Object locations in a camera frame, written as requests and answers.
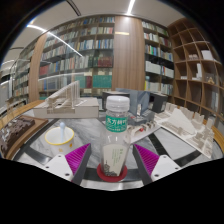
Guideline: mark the wide wall bookshelf with books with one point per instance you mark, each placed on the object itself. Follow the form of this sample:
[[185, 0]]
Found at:
[[80, 50]]

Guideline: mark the white spoon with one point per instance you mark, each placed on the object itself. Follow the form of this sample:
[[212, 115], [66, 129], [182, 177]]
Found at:
[[62, 131]]

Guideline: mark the clear green-labelled drink bottle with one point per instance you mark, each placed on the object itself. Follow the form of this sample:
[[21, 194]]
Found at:
[[115, 133]]

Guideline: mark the wooden cubby shelf unit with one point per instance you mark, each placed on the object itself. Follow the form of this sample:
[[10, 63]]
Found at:
[[196, 66]]

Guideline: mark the flat round red coaster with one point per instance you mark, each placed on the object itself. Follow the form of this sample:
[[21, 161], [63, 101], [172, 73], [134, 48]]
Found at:
[[123, 175]]

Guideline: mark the white columned building model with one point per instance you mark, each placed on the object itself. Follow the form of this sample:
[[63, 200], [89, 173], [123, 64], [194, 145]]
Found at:
[[66, 103]]

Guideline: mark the white angular architectural model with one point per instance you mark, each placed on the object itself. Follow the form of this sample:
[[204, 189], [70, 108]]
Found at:
[[186, 130]]

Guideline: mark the small flat white model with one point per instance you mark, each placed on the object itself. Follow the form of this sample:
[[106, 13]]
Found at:
[[143, 130]]

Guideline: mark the distant side bookshelf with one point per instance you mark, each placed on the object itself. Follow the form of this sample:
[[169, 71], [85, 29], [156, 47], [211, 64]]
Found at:
[[23, 80]]

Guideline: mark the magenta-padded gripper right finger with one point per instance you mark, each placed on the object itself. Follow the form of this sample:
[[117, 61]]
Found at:
[[146, 158]]

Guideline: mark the dark grey building model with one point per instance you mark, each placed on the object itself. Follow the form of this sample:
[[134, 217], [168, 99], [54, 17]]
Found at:
[[140, 100]]

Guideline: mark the narrow wall bookshelf with books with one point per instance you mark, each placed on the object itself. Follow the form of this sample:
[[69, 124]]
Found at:
[[156, 56]]

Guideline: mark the white ceiling light strip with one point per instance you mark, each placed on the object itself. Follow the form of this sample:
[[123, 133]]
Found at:
[[130, 6]]

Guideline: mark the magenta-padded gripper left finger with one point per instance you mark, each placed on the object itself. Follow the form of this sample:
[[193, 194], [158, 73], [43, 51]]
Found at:
[[78, 158]]

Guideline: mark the white mug with yellow rim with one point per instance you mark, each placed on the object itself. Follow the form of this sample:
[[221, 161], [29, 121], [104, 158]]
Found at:
[[58, 145]]

